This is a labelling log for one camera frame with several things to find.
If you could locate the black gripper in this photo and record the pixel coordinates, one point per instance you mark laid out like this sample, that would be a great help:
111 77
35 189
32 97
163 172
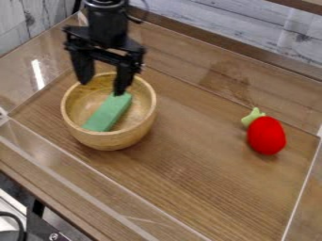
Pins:
103 41

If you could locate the green rectangular block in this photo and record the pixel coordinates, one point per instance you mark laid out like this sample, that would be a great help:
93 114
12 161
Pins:
108 113

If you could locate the light wooden bowl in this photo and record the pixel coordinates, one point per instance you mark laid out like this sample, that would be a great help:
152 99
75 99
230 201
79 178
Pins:
83 98

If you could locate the red plush strawberry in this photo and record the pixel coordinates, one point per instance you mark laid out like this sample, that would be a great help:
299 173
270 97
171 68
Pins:
266 135

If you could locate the clear acrylic tray wall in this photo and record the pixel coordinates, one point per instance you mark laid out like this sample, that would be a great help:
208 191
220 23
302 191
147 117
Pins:
107 211

